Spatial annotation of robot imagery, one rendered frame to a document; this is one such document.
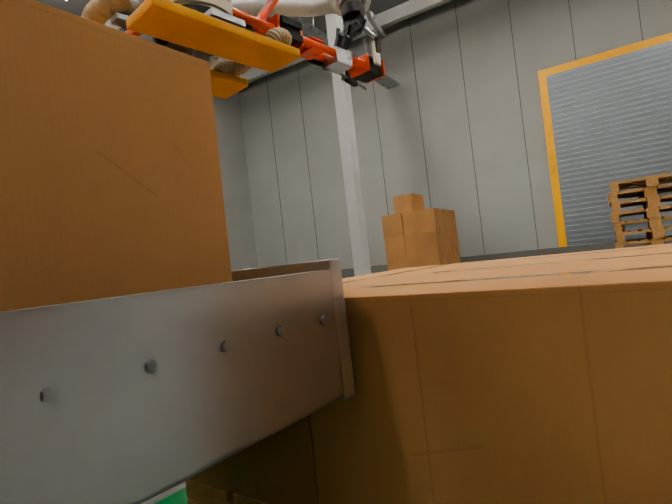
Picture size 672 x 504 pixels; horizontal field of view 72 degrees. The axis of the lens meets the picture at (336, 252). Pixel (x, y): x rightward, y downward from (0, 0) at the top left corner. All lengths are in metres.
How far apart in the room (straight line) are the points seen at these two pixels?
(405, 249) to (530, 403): 7.69
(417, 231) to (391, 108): 4.39
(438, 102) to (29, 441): 11.10
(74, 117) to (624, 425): 0.76
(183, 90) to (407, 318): 0.48
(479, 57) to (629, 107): 3.17
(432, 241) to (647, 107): 4.72
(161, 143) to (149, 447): 0.41
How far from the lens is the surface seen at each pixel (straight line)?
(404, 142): 11.44
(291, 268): 0.73
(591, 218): 10.21
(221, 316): 0.54
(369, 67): 1.48
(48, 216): 0.62
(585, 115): 10.46
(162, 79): 0.75
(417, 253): 8.23
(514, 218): 10.51
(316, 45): 1.34
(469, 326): 0.68
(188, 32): 0.99
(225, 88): 1.23
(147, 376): 0.49
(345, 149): 4.47
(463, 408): 0.72
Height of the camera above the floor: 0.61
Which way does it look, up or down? 1 degrees up
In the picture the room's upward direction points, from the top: 6 degrees counter-clockwise
